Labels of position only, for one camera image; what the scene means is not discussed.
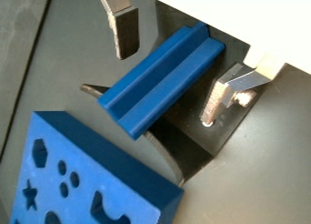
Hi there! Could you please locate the blue star prism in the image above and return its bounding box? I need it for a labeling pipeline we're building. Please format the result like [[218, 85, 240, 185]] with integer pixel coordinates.
[[99, 22, 224, 139]]

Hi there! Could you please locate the black curved fixture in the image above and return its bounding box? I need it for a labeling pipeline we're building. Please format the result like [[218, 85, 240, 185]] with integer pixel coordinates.
[[82, 2, 250, 184]]

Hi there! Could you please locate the blue shape-hole block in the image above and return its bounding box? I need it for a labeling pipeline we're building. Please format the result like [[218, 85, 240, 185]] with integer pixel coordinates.
[[10, 111, 183, 224]]

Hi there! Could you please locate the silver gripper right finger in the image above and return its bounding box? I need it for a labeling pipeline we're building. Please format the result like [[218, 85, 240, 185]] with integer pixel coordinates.
[[200, 63, 271, 127]]

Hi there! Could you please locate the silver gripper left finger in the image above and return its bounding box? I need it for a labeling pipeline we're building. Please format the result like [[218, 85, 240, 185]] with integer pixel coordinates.
[[102, 0, 140, 60]]

